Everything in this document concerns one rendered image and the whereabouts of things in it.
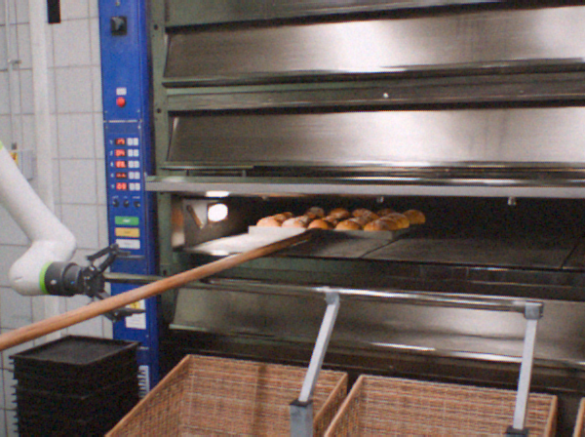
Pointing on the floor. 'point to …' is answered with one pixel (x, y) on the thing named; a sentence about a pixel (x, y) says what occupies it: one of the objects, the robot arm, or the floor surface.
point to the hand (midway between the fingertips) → (138, 285)
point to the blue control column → (116, 46)
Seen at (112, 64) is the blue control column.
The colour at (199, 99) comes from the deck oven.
